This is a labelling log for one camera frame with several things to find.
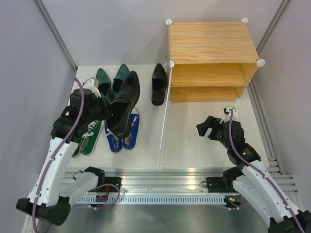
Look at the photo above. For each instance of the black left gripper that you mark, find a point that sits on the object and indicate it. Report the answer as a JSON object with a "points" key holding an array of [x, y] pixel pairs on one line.
{"points": [[107, 113]]}

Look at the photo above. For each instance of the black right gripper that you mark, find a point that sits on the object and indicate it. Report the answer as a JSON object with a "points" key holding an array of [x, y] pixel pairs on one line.
{"points": [[212, 122]]}

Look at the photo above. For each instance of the black leather shoe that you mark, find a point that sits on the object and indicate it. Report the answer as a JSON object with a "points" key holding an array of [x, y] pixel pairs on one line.
{"points": [[159, 85], [119, 122]]}

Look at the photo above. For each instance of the white cabinet door panel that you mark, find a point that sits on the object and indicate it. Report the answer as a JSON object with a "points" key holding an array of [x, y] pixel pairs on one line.
{"points": [[163, 132]]}

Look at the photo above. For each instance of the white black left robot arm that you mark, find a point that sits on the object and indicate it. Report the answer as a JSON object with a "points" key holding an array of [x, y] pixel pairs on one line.
{"points": [[47, 201]]}

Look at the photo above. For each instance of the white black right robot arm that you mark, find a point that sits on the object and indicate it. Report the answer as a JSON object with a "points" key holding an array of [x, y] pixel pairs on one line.
{"points": [[250, 178]]}

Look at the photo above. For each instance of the left green leather shoe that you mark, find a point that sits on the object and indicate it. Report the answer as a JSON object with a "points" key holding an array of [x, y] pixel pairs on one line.
{"points": [[104, 84]]}

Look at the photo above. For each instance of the green leather shoe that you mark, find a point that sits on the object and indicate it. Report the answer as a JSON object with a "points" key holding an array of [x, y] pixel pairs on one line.
{"points": [[104, 84], [119, 78]]}

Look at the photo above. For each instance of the right green leather shoe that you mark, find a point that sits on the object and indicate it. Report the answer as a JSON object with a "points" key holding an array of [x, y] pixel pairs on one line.
{"points": [[119, 78]]}

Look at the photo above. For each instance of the wooden shoe cabinet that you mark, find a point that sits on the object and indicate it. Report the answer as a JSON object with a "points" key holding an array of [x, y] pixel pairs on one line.
{"points": [[210, 61]]}

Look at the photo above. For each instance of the right green canvas sneaker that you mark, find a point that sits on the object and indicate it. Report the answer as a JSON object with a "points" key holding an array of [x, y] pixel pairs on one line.
{"points": [[90, 138]]}

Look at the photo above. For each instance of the green canvas sneaker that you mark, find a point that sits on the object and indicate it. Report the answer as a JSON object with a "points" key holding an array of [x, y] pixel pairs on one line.
{"points": [[76, 152], [90, 138]]}

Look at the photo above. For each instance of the left blue canvas sneaker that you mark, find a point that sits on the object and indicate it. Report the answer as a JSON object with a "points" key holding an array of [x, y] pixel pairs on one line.
{"points": [[115, 144]]}

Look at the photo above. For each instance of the blue canvas sneaker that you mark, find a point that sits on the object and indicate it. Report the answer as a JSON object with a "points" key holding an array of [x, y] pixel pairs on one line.
{"points": [[130, 142], [115, 144]]}

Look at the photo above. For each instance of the right blue canvas sneaker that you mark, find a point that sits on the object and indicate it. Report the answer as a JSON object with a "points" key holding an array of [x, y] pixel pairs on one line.
{"points": [[130, 142]]}

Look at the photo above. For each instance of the left green canvas sneaker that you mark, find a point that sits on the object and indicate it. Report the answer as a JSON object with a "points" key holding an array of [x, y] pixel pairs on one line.
{"points": [[76, 152]]}

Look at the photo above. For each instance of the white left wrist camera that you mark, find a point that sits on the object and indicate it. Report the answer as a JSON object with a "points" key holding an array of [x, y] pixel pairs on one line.
{"points": [[92, 84]]}

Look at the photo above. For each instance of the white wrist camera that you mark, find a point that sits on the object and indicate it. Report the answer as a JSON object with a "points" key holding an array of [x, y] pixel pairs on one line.
{"points": [[92, 84], [230, 114]]}

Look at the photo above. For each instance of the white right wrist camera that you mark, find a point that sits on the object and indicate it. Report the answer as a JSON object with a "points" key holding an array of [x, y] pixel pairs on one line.
{"points": [[230, 114]]}

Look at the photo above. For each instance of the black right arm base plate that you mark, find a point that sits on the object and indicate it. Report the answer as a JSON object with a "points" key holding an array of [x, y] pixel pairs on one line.
{"points": [[215, 185]]}

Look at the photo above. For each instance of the aluminium mounting rail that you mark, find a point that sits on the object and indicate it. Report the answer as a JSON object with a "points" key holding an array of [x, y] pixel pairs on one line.
{"points": [[175, 181]]}

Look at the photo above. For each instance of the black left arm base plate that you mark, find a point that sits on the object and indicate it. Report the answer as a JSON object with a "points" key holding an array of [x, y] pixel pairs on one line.
{"points": [[115, 181]]}

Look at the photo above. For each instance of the white slotted cable duct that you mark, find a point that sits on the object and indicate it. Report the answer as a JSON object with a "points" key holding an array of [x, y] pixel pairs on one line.
{"points": [[154, 199]]}

